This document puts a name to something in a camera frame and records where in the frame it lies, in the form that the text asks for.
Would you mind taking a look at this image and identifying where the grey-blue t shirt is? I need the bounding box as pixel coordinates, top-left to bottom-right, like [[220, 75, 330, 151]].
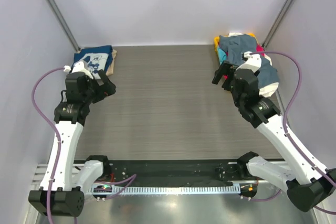
[[219, 34, 279, 97]]

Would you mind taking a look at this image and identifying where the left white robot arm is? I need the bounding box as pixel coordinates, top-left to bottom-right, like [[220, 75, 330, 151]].
[[28, 66, 116, 222]]

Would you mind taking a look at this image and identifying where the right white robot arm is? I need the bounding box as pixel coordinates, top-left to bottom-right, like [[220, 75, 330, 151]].
[[212, 52, 335, 212]]

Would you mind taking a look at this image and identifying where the light blue t shirt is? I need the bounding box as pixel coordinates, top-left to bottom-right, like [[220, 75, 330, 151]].
[[217, 47, 227, 64]]

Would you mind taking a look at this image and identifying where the folded tan t shirt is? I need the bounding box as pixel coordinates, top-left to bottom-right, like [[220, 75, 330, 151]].
[[106, 49, 117, 76]]

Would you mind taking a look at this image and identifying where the white t shirt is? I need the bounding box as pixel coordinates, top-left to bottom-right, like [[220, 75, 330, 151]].
[[219, 32, 279, 98]]

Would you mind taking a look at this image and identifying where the yellow plastic bin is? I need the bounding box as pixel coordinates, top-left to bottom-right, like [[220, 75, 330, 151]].
[[214, 32, 243, 56]]

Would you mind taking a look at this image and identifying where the folded navy cartoon t shirt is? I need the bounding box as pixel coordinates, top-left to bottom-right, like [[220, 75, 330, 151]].
[[73, 45, 113, 80]]

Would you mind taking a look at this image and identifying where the red t shirt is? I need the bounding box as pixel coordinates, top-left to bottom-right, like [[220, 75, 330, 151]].
[[256, 44, 265, 57]]

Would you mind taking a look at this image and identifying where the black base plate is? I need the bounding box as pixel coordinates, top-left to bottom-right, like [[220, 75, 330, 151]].
[[76, 158, 263, 185]]

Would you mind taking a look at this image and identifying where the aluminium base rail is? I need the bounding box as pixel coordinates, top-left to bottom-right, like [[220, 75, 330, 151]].
[[31, 164, 83, 186]]

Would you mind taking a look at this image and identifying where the white slotted cable duct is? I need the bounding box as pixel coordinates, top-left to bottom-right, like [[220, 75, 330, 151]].
[[89, 184, 240, 196]]

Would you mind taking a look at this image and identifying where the right aluminium frame post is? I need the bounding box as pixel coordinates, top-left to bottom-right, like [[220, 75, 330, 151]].
[[262, 0, 295, 49]]

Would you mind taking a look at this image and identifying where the aluminium frame post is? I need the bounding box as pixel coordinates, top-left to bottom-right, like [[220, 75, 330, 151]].
[[262, 0, 295, 49], [46, 0, 80, 51]]

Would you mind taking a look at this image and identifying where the left aluminium frame post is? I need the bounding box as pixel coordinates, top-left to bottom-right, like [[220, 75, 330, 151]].
[[46, 0, 80, 51]]

